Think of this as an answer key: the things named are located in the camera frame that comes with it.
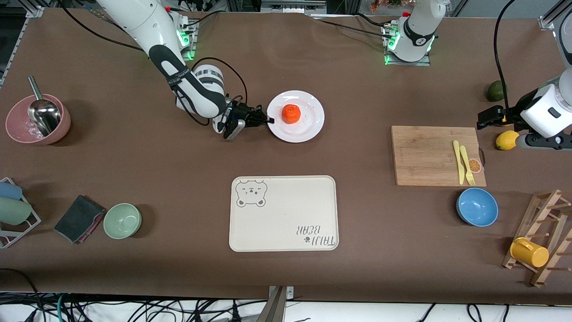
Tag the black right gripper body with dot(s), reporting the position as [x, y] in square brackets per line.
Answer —
[240, 111]

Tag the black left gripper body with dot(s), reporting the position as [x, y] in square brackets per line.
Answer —
[509, 115]

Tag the peeled orange fruit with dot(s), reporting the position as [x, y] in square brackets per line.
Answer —
[291, 114]

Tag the white round plate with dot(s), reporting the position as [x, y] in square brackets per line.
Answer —
[310, 129]

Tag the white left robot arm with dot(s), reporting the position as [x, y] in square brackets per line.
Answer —
[543, 105]

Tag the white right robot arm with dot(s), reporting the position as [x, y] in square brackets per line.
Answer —
[147, 27]

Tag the green lime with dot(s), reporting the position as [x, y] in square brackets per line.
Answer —
[494, 91]

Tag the yellow plastic fork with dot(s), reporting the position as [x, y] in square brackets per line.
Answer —
[465, 161]

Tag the orange slice sticker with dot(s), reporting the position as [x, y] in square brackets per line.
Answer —
[475, 166]

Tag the yellow plastic knife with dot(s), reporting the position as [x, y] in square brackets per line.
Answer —
[457, 156]

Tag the wooden cutting board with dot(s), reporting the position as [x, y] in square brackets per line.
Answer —
[424, 156]

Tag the blue bowl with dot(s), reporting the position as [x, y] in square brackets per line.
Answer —
[477, 208]

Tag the cream bear print tray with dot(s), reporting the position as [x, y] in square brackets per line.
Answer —
[286, 210]

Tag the wooden mug rack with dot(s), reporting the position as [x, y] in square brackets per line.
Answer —
[547, 210]

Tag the brown table mat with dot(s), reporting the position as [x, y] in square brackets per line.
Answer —
[147, 161]

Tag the yellow mug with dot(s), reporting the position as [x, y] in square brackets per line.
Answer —
[529, 252]

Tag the pale green bowl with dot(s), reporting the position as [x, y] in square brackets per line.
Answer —
[122, 221]

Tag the pink folded cloth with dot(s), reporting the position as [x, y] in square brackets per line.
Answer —
[94, 226]

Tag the grey metal pole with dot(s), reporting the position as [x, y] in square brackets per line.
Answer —
[275, 309]

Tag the dark grey folded cloth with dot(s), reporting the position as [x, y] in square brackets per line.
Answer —
[76, 219]

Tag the stainless steel scoop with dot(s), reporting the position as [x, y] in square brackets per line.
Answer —
[44, 115]

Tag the clear ice cubes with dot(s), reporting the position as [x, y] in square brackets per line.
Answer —
[33, 130]

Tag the pink bowl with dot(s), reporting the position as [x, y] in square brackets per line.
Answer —
[18, 116]

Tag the light blue cup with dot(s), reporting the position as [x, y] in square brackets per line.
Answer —
[9, 191]

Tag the sage green cup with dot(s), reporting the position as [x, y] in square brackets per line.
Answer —
[13, 211]

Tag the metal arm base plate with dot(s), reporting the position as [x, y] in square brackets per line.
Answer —
[193, 50]
[406, 64]

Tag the aluminium frame profile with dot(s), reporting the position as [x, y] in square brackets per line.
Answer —
[35, 12]
[546, 22]

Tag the silver metal bracket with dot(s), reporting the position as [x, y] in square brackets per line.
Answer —
[289, 292]

